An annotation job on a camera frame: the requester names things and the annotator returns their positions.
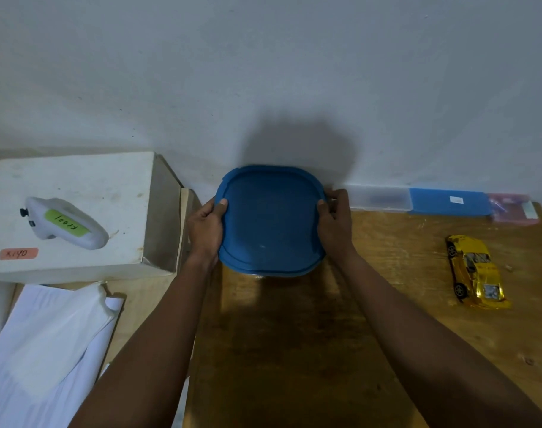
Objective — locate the person's left hand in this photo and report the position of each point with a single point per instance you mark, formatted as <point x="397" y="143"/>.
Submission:
<point x="205" y="234"/>

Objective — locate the person's right hand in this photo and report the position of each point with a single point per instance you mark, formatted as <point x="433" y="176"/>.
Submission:
<point x="335" y="231"/>

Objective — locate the person's left thumb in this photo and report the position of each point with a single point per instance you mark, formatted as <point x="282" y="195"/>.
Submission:
<point x="220" y="207"/>

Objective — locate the person's right thumb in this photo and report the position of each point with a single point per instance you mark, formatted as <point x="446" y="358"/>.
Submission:
<point x="323" y="208"/>

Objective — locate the blue plastic container lid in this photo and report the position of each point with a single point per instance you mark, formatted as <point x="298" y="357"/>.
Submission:
<point x="271" y="220"/>

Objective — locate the person's left forearm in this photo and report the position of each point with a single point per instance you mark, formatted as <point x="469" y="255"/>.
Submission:
<point x="153" y="347"/>

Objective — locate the person's right forearm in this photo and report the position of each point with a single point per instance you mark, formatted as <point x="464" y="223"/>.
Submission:
<point x="424" y="347"/>

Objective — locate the clear plastic case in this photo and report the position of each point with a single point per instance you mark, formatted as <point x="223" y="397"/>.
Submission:
<point x="380" y="198"/>

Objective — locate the blue plastic case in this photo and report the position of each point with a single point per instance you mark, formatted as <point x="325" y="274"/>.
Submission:
<point x="449" y="202"/>

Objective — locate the white cardboard box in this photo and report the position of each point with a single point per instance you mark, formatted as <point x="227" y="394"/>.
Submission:
<point x="81" y="216"/>

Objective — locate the white handheld controller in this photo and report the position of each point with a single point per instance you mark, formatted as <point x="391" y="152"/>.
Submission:
<point x="63" y="223"/>

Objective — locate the yellow toy car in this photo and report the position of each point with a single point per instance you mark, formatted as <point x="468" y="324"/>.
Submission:
<point x="475" y="271"/>

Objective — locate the pink plastic case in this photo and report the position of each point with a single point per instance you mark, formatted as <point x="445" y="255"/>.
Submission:
<point x="513" y="208"/>

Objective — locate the orange sticker label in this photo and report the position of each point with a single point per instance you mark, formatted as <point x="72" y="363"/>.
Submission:
<point x="18" y="254"/>

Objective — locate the white paper sheets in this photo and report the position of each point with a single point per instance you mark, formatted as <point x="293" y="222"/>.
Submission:
<point x="43" y="352"/>

